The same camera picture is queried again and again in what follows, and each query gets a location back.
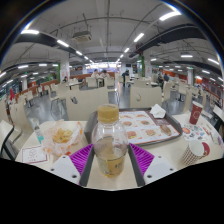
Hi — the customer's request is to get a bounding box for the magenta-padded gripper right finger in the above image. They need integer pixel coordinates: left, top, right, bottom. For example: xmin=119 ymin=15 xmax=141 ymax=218
xmin=128 ymin=143 xmax=177 ymax=188

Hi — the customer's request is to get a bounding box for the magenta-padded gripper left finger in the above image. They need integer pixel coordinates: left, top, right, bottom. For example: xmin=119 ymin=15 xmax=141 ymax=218
xmin=49 ymin=143 xmax=98 ymax=188

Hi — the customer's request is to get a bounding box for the clear bottle with tan cap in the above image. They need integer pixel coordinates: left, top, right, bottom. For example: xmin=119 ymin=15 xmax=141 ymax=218
xmin=91 ymin=103 xmax=130 ymax=178

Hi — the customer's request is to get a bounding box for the clear bag of fried snacks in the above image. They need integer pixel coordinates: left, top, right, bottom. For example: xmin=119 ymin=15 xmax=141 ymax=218
xmin=42 ymin=119 xmax=84 ymax=157

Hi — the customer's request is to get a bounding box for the printed paper tray liner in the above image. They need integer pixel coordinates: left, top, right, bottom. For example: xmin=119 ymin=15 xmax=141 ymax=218
xmin=118 ymin=110 xmax=181 ymax=145

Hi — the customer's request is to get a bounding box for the white printed card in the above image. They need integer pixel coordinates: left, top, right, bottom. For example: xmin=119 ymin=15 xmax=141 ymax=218
xmin=21 ymin=144 xmax=50 ymax=165

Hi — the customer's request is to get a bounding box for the crumpled white napkin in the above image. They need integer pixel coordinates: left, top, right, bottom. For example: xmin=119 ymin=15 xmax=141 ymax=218
xmin=149 ymin=103 xmax=167 ymax=119

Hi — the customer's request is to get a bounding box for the colourful printed leaflet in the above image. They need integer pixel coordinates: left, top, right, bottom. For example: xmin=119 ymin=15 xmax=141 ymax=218
xmin=181 ymin=123 xmax=214 ymax=143

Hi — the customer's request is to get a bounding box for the red paper cup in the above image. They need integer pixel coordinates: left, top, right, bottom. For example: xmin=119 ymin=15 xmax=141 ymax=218
xmin=189 ymin=101 xmax=204 ymax=126

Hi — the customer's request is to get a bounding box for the person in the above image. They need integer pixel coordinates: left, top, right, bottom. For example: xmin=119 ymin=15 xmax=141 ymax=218
xmin=100 ymin=69 xmax=111 ymax=80
xmin=121 ymin=69 xmax=131 ymax=87
xmin=156 ymin=72 xmax=166 ymax=85
xmin=91 ymin=68 xmax=100 ymax=80

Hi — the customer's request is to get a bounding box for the neighbouring beige table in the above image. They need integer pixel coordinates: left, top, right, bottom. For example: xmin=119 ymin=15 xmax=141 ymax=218
xmin=213 ymin=105 xmax=224 ymax=126

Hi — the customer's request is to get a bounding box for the ceiling air conditioner unit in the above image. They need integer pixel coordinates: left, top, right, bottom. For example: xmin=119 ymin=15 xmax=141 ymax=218
xmin=72 ymin=30 xmax=93 ymax=43

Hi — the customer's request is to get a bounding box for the group of ceiling lights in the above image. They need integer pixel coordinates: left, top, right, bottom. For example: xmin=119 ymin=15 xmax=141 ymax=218
xmin=0 ymin=9 xmax=224 ymax=88

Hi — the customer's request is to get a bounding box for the white striped mug, gold handle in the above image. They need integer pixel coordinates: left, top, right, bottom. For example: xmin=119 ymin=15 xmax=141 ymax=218
xmin=181 ymin=139 xmax=209 ymax=167

